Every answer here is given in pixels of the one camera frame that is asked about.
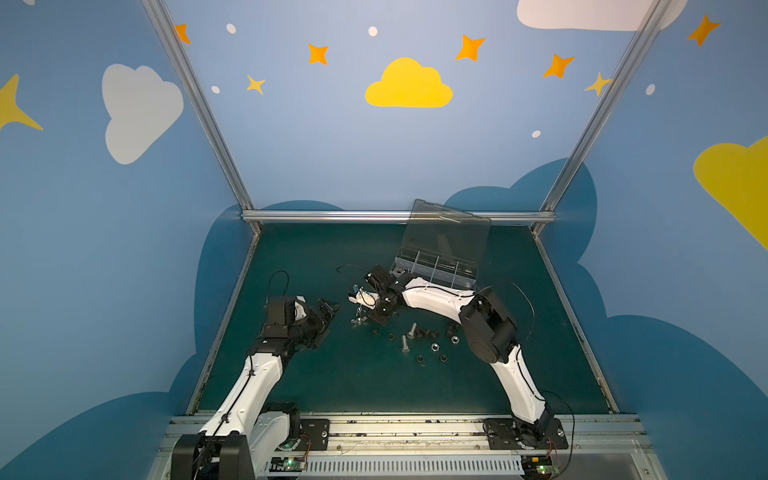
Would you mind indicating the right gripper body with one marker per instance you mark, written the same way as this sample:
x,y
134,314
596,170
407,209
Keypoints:
x,y
377,288

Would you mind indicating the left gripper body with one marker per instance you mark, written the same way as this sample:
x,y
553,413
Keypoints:
x,y
321,315

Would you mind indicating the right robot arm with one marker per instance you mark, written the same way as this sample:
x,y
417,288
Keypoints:
x,y
491,333

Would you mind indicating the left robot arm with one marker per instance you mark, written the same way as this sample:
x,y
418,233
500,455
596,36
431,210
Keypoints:
x,y
244,433

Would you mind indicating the silver wing nut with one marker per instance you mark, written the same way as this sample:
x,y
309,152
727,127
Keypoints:
x,y
359,321

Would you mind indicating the clear plastic organizer box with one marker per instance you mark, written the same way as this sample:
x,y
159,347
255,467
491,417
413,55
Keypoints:
x,y
442,245

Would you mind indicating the left circuit board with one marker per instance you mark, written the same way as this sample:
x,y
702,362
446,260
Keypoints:
x,y
286,465

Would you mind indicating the circuit board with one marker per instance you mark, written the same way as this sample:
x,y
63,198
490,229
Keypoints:
x,y
286,465
538,468

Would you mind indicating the right circuit board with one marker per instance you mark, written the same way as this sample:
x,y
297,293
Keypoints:
x,y
538,468

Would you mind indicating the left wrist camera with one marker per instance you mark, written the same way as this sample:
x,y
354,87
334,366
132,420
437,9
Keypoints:
x,y
285,311

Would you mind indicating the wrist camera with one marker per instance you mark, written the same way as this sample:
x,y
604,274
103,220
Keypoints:
x,y
360,296
285,311

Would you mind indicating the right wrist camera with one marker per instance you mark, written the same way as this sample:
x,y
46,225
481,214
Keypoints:
x,y
360,296

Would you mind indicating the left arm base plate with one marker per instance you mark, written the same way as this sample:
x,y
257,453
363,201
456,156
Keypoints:
x,y
311,435

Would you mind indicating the rear aluminium frame bar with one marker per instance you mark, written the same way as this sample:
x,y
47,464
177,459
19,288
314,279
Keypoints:
x,y
390,217

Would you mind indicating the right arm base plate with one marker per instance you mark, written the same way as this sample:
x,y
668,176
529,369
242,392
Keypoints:
x,y
512,434

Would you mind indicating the left aluminium frame post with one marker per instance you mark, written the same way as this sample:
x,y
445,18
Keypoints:
x,y
161,20

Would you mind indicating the aluminium frame post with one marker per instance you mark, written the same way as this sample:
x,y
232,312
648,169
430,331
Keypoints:
x,y
640,44
161,20

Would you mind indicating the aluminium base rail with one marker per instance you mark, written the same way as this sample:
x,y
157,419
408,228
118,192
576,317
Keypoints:
x,y
454,446

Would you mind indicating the right aluminium frame post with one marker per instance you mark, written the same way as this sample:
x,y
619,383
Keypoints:
x,y
640,44

